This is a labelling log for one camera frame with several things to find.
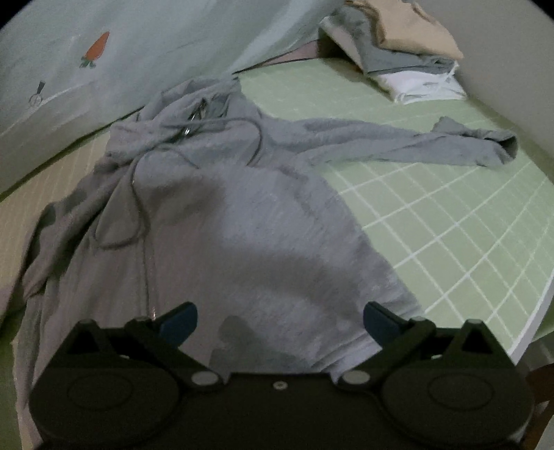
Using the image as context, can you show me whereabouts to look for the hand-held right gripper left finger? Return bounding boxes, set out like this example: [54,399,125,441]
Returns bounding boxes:
[55,302,222,393]

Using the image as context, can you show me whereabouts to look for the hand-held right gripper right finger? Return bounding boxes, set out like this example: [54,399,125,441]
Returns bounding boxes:
[339,301,508,391]

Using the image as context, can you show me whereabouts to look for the grey zip hoodie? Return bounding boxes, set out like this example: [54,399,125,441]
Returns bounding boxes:
[0,74,519,450]

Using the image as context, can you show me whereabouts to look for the green grid bed sheet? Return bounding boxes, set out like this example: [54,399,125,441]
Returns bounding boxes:
[0,55,554,450]

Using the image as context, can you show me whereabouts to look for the white folded garment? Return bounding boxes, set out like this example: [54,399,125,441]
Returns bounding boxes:
[319,21,469,105]

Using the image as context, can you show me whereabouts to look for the pale blue carrot print quilt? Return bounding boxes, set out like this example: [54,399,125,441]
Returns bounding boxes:
[0,0,349,196]

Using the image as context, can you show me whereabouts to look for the grey folded garment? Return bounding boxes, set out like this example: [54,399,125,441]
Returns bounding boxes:
[330,5,459,78]

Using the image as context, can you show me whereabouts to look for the beige folded garment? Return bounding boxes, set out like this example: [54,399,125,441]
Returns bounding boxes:
[346,0,465,60]

